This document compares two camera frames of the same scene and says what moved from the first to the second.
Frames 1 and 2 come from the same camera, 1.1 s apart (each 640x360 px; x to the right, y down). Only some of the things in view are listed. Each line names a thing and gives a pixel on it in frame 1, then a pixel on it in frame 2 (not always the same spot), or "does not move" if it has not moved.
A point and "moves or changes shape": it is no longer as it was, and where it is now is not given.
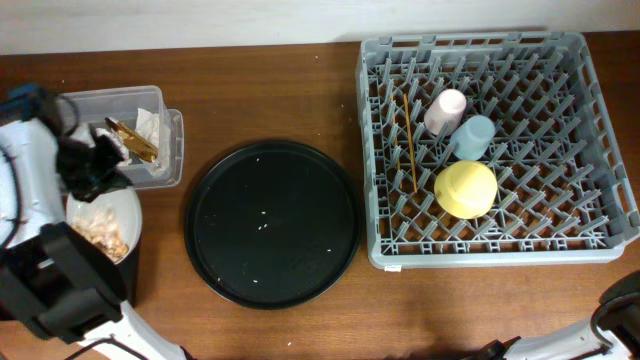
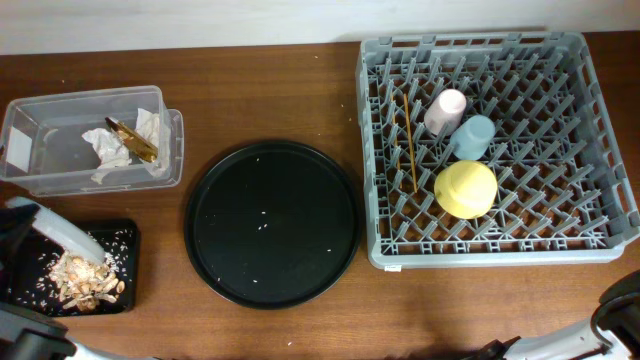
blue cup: [471, 140] does not move
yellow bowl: [466, 189] does not move
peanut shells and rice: [103, 231] moves or changes shape
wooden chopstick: [396, 143] does not move
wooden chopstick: [410, 146] does not move
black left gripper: [88, 188] → [10, 229]
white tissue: [150, 125] does not move
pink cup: [444, 113] does not move
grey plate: [125, 205] moves or changes shape
